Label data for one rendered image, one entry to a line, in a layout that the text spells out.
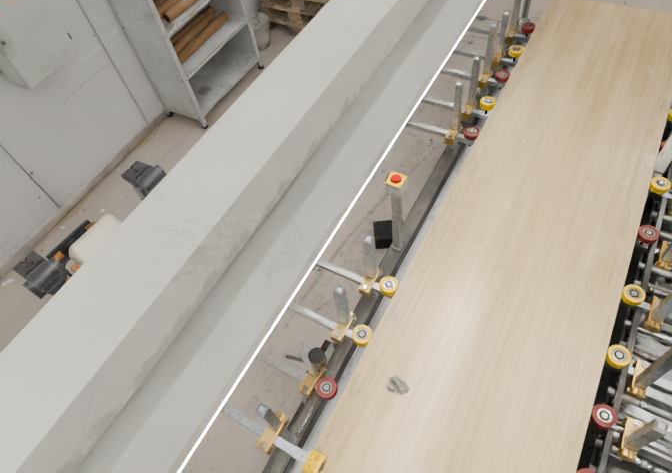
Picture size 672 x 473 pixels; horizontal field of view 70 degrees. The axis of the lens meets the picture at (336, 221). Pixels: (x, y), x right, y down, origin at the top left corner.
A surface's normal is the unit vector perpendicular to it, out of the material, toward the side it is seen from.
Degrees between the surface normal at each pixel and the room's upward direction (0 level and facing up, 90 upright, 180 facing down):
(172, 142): 0
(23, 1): 90
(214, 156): 0
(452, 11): 61
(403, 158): 0
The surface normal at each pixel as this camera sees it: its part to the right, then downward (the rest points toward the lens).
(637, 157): -0.11, -0.58
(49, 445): 0.87, 0.33
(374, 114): 0.70, 0.00
